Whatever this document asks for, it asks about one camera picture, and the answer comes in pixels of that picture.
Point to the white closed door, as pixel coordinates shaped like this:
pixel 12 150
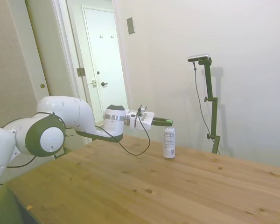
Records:
pixel 105 58

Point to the yellow tape scrap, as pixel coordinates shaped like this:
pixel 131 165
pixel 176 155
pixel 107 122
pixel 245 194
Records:
pixel 29 206

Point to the grey wall panel box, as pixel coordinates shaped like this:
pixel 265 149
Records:
pixel 130 25

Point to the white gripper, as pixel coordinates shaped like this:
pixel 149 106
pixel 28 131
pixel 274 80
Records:
pixel 147 123

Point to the white bottle with green cap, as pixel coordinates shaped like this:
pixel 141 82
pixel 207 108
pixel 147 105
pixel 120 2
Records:
pixel 169 142

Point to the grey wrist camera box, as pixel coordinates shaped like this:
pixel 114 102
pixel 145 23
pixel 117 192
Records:
pixel 143 109

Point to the brass latch plate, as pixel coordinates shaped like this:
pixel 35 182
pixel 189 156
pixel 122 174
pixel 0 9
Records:
pixel 94 82

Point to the grey exterior camera bar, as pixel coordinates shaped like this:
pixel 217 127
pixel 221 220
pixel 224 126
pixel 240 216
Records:
pixel 198 57

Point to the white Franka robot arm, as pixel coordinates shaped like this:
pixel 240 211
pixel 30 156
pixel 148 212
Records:
pixel 60 109

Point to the brass door hinge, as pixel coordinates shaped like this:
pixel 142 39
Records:
pixel 80 72

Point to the cream open door panel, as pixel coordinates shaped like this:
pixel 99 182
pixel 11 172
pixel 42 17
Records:
pixel 44 35

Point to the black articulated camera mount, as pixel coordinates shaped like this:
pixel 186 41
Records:
pixel 211 93

